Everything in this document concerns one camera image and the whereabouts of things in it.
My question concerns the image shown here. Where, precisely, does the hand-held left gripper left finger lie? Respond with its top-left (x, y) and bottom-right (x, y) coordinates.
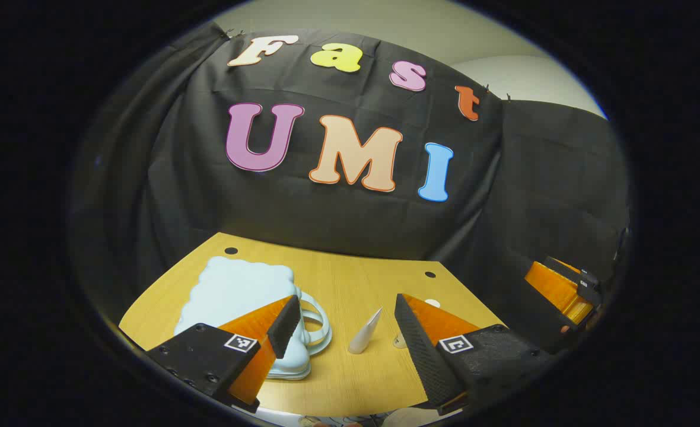
top-left (144, 295), bottom-right (302, 414)

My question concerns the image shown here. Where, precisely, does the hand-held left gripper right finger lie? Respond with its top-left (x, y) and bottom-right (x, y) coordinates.
top-left (394, 293), bottom-right (557, 416)

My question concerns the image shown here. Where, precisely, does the white pump bottle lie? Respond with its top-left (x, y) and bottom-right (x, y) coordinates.
top-left (393, 298), bottom-right (441, 349)

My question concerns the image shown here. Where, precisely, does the white skin care tube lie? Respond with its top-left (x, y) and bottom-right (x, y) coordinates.
top-left (348, 307), bottom-right (383, 355)

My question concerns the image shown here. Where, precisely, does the light blue suitcase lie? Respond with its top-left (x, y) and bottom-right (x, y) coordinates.
top-left (174, 256), bottom-right (333, 380)

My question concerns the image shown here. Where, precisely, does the black backdrop cloth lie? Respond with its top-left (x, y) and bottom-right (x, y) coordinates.
top-left (68, 23), bottom-right (632, 356)

